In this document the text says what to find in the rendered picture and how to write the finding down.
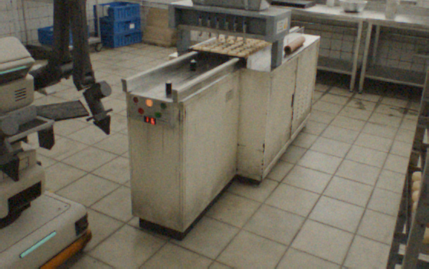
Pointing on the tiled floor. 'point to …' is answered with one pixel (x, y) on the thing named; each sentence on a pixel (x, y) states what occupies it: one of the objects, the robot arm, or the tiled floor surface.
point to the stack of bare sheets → (63, 110)
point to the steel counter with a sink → (392, 74)
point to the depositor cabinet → (272, 107)
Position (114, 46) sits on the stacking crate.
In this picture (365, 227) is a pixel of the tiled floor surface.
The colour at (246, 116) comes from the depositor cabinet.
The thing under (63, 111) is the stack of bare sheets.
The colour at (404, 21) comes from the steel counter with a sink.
